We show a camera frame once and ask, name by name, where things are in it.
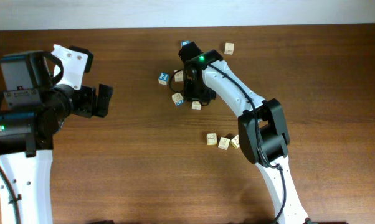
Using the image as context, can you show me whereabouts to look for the wooden block letter J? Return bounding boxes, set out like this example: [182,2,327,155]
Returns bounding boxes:
[218,137,230,150]

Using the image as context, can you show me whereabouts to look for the wooden block letter L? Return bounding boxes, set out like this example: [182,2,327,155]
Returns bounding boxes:
[206,133,217,146]

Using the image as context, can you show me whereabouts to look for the wooden block letter M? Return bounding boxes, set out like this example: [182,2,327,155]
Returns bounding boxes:
[171,93,184,106]

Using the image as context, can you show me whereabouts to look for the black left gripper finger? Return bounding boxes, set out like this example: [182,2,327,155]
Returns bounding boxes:
[69,45,93,72]
[94,84,113,117]

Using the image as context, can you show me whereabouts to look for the wooden block letter H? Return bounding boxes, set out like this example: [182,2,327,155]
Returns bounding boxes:
[230,135,240,149]

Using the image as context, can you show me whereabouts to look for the wooden block fox picture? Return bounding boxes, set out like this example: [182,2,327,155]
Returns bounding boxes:
[174,70,184,82]

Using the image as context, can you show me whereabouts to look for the blue top wooden block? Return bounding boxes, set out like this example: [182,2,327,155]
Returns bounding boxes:
[181,40,190,47]

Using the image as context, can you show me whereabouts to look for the plain wooden block far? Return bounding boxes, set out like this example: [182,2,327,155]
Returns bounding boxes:
[224,42,234,55]

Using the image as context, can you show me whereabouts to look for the wooden block blue number 2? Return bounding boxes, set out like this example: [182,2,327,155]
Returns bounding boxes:
[158,72,169,86]

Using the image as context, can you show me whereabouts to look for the wooden block snail picture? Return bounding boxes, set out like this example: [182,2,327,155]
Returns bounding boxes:
[192,101,202,110]

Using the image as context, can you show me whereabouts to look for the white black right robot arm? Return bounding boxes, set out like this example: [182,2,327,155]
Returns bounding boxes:
[178,42,312,224]

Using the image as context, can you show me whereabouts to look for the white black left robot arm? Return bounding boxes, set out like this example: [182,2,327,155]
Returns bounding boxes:
[0,45,113,223]

